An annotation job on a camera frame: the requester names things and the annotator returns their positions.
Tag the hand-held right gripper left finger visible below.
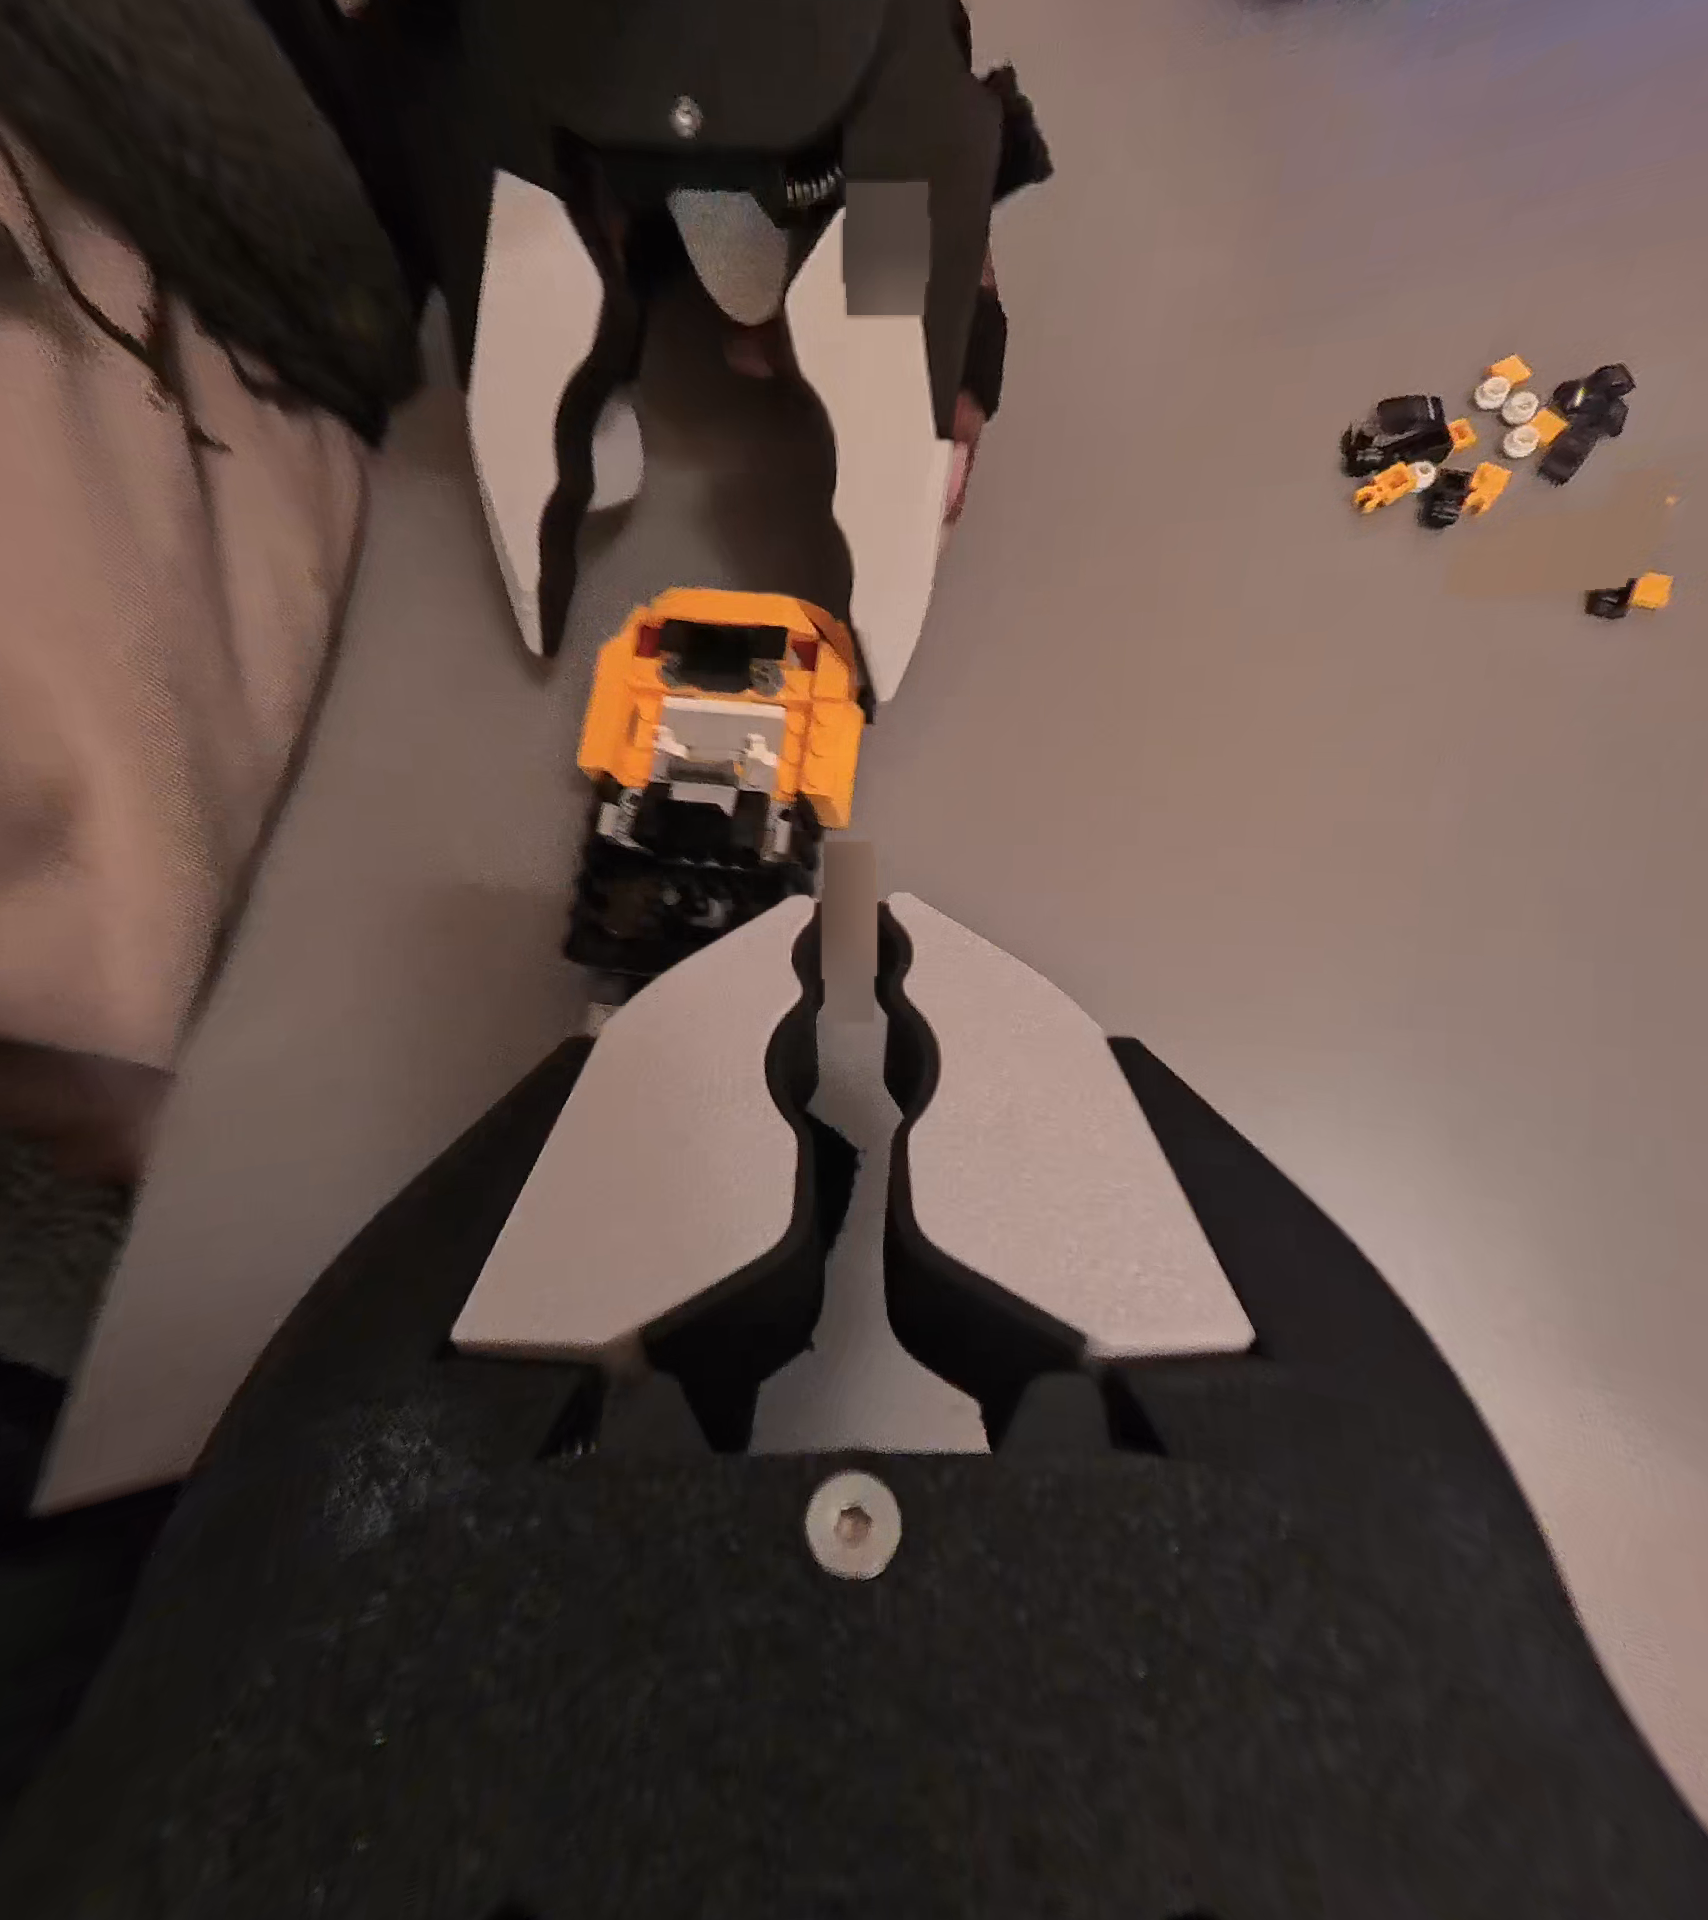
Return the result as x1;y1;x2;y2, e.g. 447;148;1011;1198
452;894;860;1454

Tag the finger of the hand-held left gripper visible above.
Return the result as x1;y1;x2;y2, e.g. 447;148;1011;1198
465;164;653;661
778;185;955;710

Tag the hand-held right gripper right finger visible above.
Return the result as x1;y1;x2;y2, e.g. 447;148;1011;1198
878;892;1257;1454

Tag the orange and black lego car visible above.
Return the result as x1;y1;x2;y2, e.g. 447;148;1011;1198
563;588;875;1009

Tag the pile of loose lego pieces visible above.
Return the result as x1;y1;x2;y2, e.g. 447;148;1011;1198
1338;352;1681;623

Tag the pale grey sweatshirt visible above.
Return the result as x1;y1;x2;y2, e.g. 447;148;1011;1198
0;14;373;1074

